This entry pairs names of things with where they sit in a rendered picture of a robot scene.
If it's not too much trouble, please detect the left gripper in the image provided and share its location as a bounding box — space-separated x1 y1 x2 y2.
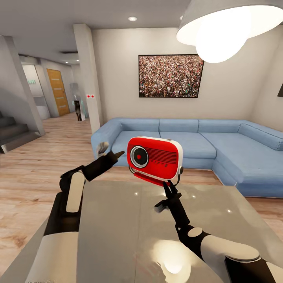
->
92 151 125 176

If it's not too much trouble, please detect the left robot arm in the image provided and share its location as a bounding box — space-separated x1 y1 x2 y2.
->
25 142 125 283

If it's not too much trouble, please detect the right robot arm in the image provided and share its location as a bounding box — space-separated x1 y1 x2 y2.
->
154 181 283 283

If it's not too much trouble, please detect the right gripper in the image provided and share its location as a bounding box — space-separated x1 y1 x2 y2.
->
162 181 186 219

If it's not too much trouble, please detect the radio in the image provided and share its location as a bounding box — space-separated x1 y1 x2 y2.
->
127 136 184 187

